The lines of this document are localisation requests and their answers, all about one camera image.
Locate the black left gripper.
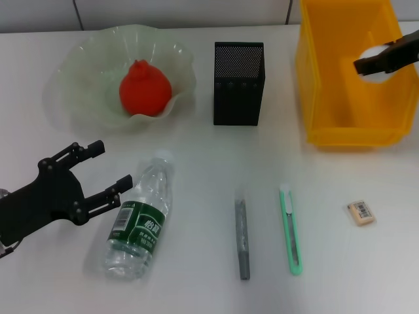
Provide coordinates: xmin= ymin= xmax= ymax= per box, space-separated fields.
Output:
xmin=0 ymin=139 xmax=134 ymax=245

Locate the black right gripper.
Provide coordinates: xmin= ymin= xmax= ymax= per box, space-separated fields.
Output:
xmin=353 ymin=29 xmax=419 ymax=77

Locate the white paper ball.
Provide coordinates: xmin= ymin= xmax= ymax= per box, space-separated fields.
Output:
xmin=358 ymin=45 xmax=399 ymax=84

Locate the clear green-label water bottle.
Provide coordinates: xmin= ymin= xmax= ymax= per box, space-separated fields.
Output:
xmin=103 ymin=149 xmax=177 ymax=282

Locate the orange toy fruit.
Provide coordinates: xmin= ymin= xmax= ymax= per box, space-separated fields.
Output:
xmin=118 ymin=60 xmax=173 ymax=117

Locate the grey pen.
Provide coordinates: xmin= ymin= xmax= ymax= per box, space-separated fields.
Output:
xmin=234 ymin=188 xmax=252 ymax=281

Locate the beige eraser with barcode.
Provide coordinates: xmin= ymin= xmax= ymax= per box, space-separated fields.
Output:
xmin=346 ymin=201 xmax=377 ymax=226

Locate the green utility knife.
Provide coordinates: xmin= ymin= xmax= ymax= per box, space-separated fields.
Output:
xmin=279 ymin=184 xmax=304 ymax=275

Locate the translucent green fruit plate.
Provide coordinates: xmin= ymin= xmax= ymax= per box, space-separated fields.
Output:
xmin=44 ymin=26 xmax=197 ymax=131

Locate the black mesh pen holder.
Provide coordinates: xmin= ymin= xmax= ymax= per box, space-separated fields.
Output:
xmin=213 ymin=41 xmax=266 ymax=126

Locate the yellow plastic bin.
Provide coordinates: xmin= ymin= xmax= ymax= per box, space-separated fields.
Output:
xmin=295 ymin=0 xmax=412 ymax=152

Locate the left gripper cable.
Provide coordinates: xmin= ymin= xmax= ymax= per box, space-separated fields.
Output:
xmin=0 ymin=240 xmax=22 ymax=259

